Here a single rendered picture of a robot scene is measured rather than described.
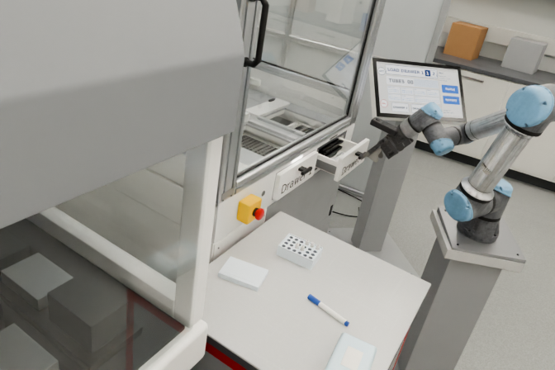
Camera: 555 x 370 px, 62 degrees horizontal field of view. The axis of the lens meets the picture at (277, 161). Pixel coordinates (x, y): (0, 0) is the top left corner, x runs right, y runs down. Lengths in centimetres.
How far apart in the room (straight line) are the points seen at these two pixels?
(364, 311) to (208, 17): 97
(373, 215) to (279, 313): 153
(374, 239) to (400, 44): 127
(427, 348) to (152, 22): 183
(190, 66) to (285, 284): 89
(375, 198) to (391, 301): 129
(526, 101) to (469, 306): 89
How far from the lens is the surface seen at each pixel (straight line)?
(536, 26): 510
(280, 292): 138
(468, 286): 197
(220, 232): 145
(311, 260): 145
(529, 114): 150
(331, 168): 189
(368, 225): 277
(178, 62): 64
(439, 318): 206
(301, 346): 125
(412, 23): 315
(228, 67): 72
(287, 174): 165
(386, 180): 264
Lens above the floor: 168
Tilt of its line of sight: 26 degrees down
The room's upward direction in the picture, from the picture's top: 10 degrees clockwise
